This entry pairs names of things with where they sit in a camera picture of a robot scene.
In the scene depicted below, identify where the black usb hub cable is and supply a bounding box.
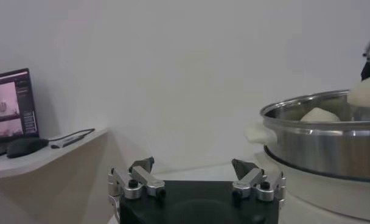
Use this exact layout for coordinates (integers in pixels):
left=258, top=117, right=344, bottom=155
left=47, top=127, right=96, bottom=143

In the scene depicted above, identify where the grey usb hub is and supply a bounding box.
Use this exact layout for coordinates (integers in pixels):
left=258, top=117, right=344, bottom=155
left=50, top=135, right=85, bottom=150

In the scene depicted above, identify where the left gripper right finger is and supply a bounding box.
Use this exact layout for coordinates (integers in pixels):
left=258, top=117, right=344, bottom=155
left=231, top=158, right=287, bottom=203

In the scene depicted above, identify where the white steamed baozi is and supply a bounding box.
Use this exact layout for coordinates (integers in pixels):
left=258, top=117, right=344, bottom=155
left=346, top=71, right=370, bottom=110
left=299, top=107, right=341, bottom=123

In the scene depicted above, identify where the white side table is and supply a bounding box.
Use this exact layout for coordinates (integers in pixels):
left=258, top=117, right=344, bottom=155
left=0, top=127, right=125, bottom=224

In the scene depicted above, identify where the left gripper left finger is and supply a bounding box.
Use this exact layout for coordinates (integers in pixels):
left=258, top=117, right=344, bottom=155
left=107, top=156, right=167, bottom=202

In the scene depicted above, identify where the black computer mouse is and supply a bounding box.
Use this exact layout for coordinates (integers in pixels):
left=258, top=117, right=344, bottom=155
left=5, top=136, right=49, bottom=159

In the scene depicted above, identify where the black open laptop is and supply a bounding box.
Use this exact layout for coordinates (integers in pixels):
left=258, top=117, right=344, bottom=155
left=0, top=68, right=40, bottom=159

